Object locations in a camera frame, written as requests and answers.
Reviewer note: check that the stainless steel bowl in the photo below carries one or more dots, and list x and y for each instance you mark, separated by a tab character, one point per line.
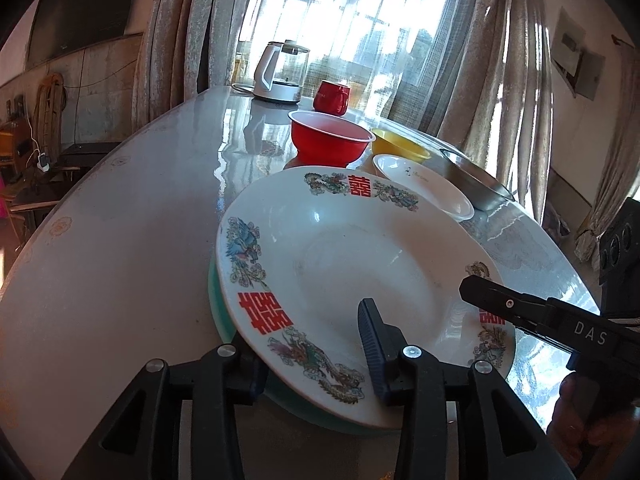
475	180

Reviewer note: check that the dark low cabinet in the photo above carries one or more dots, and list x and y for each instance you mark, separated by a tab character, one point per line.
85	155

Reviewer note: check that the window with metal bars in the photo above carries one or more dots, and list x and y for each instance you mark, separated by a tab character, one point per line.
350	5

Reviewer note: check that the grey wall electrical box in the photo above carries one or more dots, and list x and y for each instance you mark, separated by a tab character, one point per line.
577	55

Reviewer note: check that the white phone charger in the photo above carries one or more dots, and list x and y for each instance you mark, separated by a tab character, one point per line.
43	161

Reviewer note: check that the beige heavy curtain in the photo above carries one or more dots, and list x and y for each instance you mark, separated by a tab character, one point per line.
505	60

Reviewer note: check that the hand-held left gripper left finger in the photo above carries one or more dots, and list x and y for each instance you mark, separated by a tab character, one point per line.
245	382

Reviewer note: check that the teal plate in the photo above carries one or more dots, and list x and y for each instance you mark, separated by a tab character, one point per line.
220	310

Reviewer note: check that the white sheer curtain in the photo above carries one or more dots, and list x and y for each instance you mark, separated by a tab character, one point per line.
390	60

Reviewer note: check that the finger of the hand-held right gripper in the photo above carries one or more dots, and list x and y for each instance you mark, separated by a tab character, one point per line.
500	302

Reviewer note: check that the red mug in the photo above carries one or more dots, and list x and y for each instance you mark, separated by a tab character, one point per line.
330	97

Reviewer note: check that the person's right hand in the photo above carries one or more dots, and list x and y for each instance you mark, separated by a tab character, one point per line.
567	425

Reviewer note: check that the yellow bowl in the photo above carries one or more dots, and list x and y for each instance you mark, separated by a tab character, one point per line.
400	145

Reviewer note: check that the red plastic bowl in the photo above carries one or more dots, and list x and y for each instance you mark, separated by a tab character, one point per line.
325	140

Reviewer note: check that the wooden chair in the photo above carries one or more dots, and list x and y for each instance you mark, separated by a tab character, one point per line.
47	110

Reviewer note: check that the white glass electric kettle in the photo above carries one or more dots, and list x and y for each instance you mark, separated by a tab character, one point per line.
272	75

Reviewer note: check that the small white bowl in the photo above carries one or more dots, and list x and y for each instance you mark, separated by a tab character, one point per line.
430	190

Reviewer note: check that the grey heavy curtain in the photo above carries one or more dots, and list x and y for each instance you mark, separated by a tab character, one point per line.
185	35

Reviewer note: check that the dark wall screen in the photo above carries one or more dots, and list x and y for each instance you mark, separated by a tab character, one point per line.
80	5

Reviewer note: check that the white dragon-patterned plate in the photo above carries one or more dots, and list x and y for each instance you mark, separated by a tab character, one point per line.
320	260

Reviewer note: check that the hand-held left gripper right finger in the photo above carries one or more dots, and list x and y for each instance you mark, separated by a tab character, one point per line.
372	350

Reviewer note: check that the beige lace table cloth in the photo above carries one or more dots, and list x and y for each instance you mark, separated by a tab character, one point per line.
515	250

